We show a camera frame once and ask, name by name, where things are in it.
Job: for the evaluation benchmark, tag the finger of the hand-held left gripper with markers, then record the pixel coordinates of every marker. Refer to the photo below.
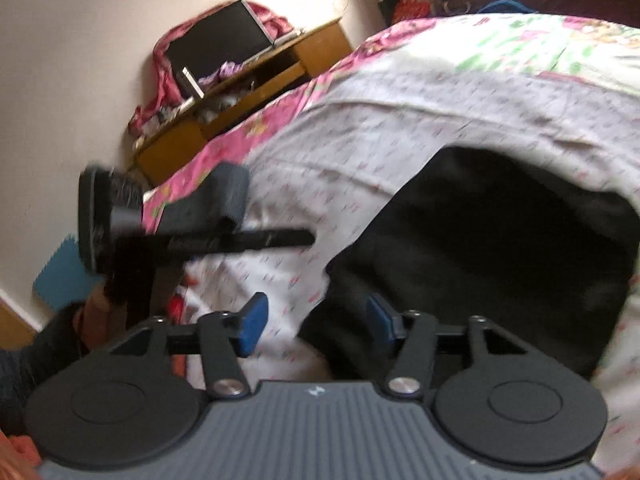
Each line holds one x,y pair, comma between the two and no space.
270,239

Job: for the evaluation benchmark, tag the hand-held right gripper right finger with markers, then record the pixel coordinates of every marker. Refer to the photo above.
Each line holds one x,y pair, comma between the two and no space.
381,317

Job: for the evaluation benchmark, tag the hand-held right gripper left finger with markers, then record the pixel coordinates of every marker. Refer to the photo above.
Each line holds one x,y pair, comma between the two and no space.
254,321

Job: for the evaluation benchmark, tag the black pants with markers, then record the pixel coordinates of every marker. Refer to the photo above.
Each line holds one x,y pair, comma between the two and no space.
475,240

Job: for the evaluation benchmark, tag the person's left hand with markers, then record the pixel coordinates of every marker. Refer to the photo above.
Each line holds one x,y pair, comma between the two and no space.
99,321

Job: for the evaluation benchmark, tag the blue foam mat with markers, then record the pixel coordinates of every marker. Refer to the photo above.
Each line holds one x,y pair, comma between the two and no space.
60,280

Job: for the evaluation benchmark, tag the wooden desk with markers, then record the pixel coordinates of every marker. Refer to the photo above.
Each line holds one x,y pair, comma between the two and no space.
175,155

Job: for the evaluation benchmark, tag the cherry print bed sheet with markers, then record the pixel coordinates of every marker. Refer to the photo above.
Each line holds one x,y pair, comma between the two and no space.
375,140

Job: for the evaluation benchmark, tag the silver device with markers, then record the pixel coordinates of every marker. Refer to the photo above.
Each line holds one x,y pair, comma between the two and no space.
192,82

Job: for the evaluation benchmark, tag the pink cloth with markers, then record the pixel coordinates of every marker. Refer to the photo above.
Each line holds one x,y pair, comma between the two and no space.
162,80

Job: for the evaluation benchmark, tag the black monitor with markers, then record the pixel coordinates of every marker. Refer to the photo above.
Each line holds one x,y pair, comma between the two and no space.
220,40

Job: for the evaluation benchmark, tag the orange cloth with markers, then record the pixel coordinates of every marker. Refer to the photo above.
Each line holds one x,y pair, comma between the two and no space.
17,457

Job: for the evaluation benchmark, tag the red bag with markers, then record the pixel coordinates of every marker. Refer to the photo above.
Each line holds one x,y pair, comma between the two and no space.
412,10

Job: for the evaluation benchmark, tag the blue cloth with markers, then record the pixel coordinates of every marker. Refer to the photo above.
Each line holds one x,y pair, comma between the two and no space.
505,6

